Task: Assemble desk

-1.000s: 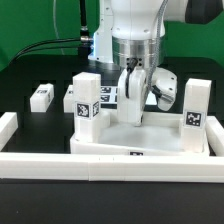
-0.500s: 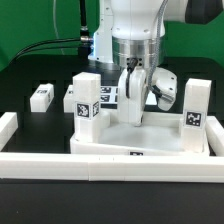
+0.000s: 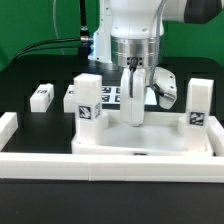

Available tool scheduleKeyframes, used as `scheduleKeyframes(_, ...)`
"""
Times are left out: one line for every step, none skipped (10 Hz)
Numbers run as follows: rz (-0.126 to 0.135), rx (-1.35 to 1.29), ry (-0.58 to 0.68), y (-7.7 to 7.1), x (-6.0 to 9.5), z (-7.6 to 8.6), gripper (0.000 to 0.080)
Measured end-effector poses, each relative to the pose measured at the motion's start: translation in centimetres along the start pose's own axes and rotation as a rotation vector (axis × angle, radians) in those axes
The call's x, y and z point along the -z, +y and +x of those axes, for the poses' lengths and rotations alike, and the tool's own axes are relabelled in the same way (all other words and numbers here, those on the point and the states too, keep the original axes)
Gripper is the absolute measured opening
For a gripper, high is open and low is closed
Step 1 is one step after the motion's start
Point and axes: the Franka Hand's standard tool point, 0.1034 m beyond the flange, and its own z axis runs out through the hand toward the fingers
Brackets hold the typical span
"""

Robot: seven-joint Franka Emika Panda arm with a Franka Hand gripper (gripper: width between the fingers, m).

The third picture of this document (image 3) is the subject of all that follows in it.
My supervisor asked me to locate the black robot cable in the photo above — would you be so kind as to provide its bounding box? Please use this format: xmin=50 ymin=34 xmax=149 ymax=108
xmin=9 ymin=0 xmax=95 ymax=64

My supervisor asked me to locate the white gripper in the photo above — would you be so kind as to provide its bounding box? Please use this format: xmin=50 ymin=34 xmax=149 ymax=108
xmin=120 ymin=68 xmax=146 ymax=126

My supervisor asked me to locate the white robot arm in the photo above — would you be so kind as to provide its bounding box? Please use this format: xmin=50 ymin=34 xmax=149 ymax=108
xmin=88 ymin=0 xmax=224 ymax=126

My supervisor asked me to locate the white U-shaped obstacle fence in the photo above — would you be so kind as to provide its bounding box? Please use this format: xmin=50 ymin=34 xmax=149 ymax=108
xmin=0 ymin=112 xmax=224 ymax=183

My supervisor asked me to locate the thin grey cable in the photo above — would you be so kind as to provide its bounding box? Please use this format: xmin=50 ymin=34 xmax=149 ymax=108
xmin=52 ymin=0 xmax=66 ymax=56

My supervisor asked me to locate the white desk tabletop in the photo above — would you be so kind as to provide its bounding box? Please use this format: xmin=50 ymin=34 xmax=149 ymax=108
xmin=71 ymin=109 xmax=213 ymax=157

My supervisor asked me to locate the fiducial marker sheet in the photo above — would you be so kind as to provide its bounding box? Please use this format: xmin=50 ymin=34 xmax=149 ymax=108
xmin=102 ymin=86 xmax=157 ymax=105

